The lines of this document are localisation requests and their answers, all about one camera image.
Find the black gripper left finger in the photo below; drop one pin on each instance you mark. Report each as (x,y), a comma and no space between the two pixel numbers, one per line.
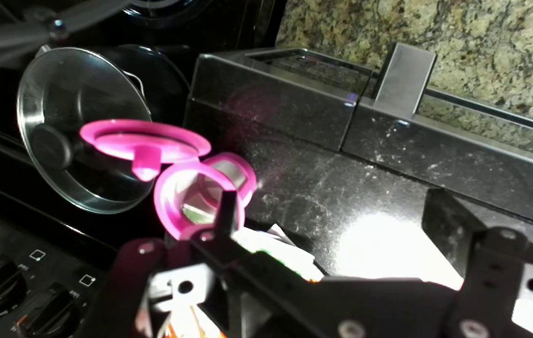
(126,275)

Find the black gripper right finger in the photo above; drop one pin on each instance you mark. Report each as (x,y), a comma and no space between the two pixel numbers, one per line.
(492,282)

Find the pink reusable coffee pod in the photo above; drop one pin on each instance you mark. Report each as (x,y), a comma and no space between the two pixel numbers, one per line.
(141,141)

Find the black stainless microwave oven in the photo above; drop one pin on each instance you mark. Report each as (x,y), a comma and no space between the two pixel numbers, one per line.
(342,162)

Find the orange packet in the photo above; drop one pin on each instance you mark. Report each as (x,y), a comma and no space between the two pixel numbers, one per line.
(179,325)

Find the black electric stove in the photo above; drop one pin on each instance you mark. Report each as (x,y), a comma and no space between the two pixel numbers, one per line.
(28,269)

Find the white paper sheet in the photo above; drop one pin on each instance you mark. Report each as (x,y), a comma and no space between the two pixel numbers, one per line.
(278,250)

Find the glass pot lid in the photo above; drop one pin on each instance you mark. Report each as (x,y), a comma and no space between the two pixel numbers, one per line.
(72,87)

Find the grey metal bracket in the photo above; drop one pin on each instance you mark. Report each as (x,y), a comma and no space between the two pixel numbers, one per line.
(404,81)

